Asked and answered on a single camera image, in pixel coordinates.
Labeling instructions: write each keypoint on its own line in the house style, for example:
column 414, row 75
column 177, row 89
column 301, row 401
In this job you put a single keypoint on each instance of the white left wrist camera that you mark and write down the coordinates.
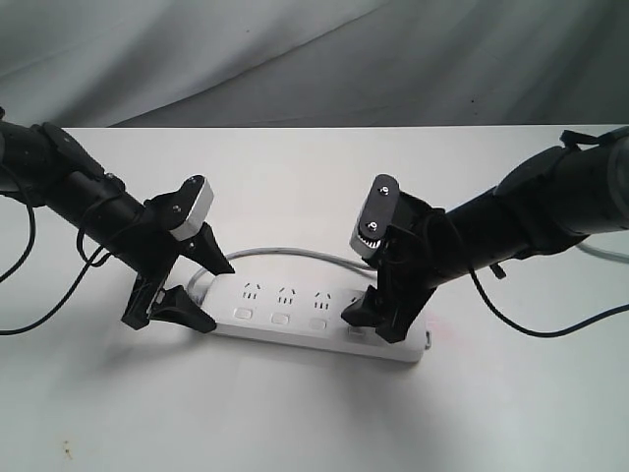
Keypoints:
column 188, row 208

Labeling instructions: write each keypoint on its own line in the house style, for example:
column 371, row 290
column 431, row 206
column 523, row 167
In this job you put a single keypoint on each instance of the grey backdrop cloth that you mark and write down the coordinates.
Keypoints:
column 314, row 63

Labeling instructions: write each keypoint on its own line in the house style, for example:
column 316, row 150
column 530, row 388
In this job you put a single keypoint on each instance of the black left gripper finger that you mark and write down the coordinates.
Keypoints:
column 204, row 250
column 175, row 306

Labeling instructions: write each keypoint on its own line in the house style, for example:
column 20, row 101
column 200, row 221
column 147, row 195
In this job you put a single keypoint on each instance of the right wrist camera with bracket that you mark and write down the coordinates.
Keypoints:
column 385, row 210

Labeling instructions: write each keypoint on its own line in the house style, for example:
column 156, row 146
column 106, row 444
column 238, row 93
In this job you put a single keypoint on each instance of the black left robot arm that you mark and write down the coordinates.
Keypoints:
column 44, row 166

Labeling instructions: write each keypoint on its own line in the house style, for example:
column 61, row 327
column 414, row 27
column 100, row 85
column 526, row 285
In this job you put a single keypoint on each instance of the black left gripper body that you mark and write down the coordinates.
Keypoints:
column 136, row 235

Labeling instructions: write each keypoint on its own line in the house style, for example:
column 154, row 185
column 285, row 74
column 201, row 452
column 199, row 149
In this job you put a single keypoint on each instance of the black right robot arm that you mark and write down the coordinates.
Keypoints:
column 548, row 204

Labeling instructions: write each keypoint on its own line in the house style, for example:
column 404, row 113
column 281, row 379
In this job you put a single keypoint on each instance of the white five-outlet power strip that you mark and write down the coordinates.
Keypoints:
column 303, row 316

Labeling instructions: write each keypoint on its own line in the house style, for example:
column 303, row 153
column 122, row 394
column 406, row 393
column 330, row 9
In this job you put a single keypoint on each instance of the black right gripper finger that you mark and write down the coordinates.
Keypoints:
column 367, row 311
column 395, row 327

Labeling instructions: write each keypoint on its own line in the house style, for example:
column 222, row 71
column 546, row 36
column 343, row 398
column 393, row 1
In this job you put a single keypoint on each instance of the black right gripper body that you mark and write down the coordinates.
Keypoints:
column 421, row 250

